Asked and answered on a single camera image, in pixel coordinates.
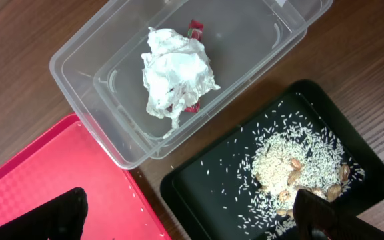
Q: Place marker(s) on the white paper napkin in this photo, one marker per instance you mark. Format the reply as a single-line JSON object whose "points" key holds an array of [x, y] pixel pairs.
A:
{"points": [[176, 73]]}

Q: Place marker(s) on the clear plastic waste bin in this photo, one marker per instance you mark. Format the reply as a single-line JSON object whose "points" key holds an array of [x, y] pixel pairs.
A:
{"points": [[99, 70]]}

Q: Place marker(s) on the black rectangular tray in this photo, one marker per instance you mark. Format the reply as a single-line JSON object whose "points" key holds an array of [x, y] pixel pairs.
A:
{"points": [[181, 188]]}

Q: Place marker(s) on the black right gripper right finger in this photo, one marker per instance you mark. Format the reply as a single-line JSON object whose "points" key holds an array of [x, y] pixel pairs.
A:
{"points": [[317, 218]]}

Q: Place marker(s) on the pile of rice leftovers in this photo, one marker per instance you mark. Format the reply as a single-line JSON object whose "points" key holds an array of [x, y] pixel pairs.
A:
{"points": [[251, 178]]}

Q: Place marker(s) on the red snack wrapper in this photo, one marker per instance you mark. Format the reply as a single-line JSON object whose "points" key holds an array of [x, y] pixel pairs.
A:
{"points": [[194, 31]]}

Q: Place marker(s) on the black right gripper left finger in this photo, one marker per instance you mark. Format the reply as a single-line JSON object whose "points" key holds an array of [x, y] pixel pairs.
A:
{"points": [[61, 218]]}

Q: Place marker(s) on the red plastic serving tray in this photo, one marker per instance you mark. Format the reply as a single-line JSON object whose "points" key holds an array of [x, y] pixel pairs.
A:
{"points": [[67, 156]]}

